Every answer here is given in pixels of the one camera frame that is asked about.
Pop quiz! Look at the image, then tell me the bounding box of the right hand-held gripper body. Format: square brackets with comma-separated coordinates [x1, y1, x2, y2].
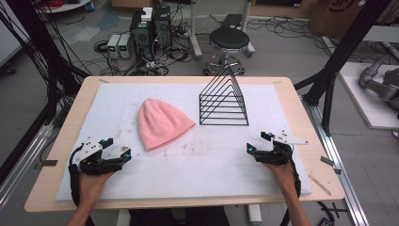
[253, 129, 310, 167]

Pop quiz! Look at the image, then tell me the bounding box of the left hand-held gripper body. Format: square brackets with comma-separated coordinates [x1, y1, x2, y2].
[76, 137, 130, 176]

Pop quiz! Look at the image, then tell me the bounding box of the pink knit beanie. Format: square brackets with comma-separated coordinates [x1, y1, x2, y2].
[137, 98, 197, 152]

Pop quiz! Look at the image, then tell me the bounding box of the black wire triangular rack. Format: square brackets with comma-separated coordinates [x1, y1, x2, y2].
[199, 64, 249, 127]

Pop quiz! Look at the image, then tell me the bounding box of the person's left hand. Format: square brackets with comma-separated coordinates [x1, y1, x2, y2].
[77, 169, 116, 205]

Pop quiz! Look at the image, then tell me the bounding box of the person's right hand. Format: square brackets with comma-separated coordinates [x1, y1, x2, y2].
[262, 161, 299, 196]

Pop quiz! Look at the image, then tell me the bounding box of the grey tape strip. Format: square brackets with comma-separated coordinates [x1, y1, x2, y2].
[320, 155, 336, 168]

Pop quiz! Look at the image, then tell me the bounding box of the thin wooden stick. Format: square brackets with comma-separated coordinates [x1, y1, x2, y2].
[308, 173, 332, 197]

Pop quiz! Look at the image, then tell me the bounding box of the white table mat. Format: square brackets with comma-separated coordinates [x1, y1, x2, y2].
[55, 82, 313, 202]

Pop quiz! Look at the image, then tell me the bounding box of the white table leg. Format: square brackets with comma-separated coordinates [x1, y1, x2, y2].
[247, 203, 263, 226]
[116, 208, 132, 226]

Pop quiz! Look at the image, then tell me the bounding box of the black floor clamp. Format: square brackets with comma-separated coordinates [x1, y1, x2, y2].
[315, 201, 350, 226]

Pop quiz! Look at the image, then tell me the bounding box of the person's dark clothing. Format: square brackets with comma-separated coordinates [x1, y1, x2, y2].
[128, 206, 231, 226]

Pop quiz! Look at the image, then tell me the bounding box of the grey bench power supply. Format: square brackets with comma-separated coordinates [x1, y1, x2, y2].
[106, 33, 122, 59]
[118, 33, 134, 59]

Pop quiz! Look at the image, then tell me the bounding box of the white platform board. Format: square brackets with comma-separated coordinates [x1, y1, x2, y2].
[338, 61, 399, 131]

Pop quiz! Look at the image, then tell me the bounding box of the black round stool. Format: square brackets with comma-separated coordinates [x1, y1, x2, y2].
[202, 26, 251, 76]

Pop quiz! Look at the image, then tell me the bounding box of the white stand leg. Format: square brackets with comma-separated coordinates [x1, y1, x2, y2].
[239, 0, 256, 58]
[187, 0, 204, 61]

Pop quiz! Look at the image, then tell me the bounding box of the black computer tower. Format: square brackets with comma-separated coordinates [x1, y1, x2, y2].
[152, 5, 173, 52]
[129, 10, 155, 62]

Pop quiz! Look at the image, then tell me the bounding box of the black flat laptop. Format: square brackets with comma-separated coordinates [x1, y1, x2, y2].
[220, 13, 245, 29]

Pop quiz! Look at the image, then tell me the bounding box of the cardboard box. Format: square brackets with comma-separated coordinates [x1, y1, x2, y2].
[308, 0, 365, 40]

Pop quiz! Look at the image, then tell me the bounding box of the small white box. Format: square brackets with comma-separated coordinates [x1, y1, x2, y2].
[140, 7, 154, 23]

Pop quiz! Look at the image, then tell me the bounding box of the white round table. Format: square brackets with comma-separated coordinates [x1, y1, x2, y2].
[35, 0, 92, 14]

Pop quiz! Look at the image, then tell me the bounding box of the black sleeved gripper cable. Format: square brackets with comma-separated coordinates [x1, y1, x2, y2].
[282, 155, 303, 226]
[69, 142, 86, 207]

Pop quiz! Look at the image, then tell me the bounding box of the aluminium rail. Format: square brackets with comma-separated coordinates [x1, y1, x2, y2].
[301, 96, 371, 226]
[0, 122, 55, 211]

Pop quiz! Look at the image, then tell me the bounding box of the tangle of floor cables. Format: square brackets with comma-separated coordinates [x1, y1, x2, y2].
[79, 6, 327, 77]

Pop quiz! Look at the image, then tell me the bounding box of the black frame post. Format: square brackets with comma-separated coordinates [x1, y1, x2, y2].
[5, 0, 91, 125]
[294, 0, 393, 137]

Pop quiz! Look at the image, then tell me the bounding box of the white wall panel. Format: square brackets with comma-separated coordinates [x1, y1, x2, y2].
[0, 0, 30, 69]

